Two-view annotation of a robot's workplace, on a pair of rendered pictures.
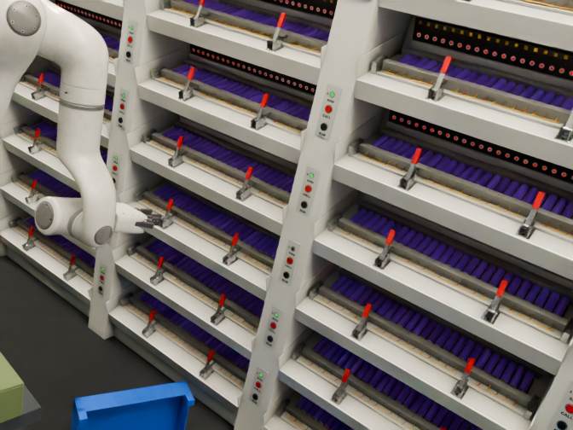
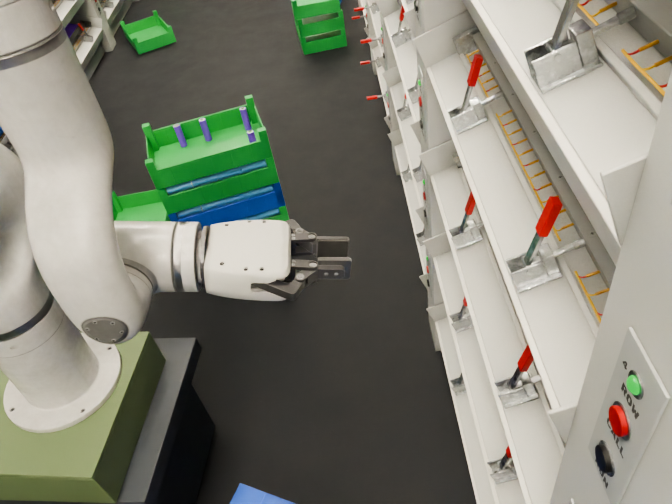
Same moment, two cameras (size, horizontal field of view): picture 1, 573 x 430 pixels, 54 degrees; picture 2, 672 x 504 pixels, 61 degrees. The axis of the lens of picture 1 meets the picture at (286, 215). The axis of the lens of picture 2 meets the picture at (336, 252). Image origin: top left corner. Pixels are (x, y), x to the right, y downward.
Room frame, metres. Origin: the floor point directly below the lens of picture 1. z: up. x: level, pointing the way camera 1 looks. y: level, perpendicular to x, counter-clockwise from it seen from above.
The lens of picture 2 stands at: (1.13, -0.10, 1.12)
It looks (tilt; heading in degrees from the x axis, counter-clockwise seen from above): 43 degrees down; 64
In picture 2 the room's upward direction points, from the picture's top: 11 degrees counter-clockwise
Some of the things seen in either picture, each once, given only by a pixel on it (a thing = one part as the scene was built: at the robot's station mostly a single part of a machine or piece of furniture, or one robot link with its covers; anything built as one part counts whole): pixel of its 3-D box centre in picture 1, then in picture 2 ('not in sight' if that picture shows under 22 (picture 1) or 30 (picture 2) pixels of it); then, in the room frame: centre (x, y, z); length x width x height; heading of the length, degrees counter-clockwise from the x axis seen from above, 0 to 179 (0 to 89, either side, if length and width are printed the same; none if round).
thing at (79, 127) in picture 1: (86, 174); (76, 198); (1.13, 0.44, 0.80); 0.16 x 0.09 x 0.30; 60
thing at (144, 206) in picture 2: not in sight; (136, 224); (1.24, 1.46, 0.04); 0.30 x 0.20 x 0.08; 63
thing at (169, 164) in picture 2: not in sight; (206, 140); (1.47, 1.20, 0.36); 0.30 x 0.20 x 0.08; 163
